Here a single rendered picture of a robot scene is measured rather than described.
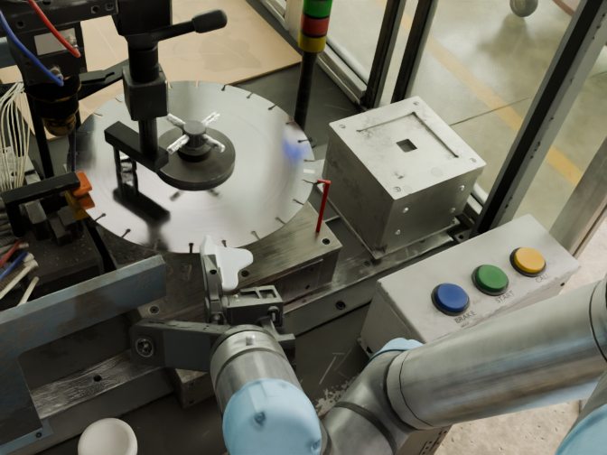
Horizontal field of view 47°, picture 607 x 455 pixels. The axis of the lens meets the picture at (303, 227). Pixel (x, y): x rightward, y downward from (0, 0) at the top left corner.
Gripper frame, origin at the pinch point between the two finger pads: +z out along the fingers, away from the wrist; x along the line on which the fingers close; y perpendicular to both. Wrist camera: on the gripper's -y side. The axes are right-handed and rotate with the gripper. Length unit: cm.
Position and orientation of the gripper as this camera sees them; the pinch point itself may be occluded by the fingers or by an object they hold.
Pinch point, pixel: (204, 293)
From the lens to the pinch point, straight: 88.1
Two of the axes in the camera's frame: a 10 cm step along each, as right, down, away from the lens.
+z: -2.4, -2.7, 9.3
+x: -0.2, -9.6, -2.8
